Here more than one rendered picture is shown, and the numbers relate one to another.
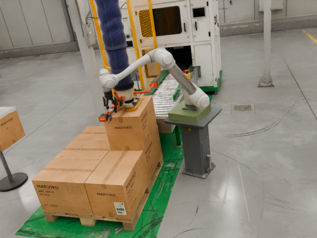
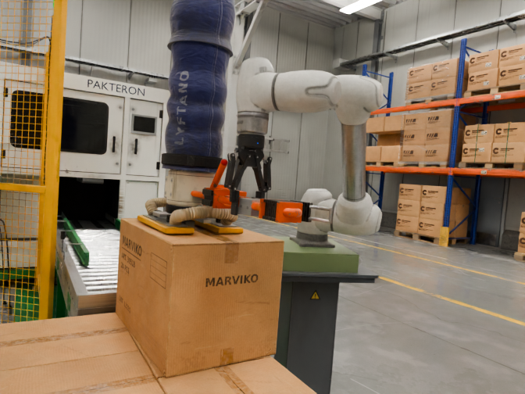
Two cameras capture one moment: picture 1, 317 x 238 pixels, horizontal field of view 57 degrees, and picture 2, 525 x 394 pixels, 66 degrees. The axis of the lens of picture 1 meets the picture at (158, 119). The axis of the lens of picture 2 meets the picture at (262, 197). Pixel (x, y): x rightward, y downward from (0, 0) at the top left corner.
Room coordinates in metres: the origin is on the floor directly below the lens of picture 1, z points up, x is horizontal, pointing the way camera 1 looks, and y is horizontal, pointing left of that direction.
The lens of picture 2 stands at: (1.91, 1.30, 1.16)
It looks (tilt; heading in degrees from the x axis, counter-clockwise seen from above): 3 degrees down; 311
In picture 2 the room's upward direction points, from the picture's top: 4 degrees clockwise
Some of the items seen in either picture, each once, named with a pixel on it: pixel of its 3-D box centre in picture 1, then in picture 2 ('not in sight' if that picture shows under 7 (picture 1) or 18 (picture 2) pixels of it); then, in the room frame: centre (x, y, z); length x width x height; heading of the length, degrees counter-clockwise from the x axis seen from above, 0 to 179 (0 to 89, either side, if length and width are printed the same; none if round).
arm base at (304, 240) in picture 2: (192, 103); (310, 237); (3.04, -0.41, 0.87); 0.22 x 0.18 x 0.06; 146
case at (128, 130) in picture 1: (132, 122); (191, 280); (3.09, 0.30, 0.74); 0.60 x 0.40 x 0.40; 164
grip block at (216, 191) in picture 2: (117, 103); (219, 198); (2.87, 0.39, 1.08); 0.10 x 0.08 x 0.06; 73
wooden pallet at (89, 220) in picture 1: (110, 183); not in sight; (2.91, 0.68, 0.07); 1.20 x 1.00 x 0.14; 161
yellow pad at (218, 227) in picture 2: (134, 102); (211, 220); (3.08, 0.23, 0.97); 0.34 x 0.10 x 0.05; 163
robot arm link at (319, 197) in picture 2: (191, 93); (316, 210); (3.01, -0.40, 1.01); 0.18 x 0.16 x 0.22; 18
